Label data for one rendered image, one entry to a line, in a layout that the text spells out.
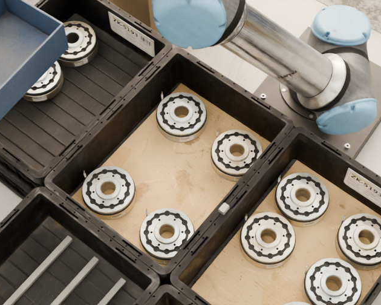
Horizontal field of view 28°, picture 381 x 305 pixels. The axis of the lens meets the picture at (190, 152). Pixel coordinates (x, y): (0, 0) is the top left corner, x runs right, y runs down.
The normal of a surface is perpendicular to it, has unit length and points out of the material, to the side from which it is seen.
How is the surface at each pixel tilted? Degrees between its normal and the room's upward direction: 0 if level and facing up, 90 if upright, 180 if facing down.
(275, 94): 4
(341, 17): 10
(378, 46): 0
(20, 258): 0
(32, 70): 91
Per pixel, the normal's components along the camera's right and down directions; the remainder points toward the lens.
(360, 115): 0.11, 0.90
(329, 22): 0.05, -0.61
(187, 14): -0.08, 0.81
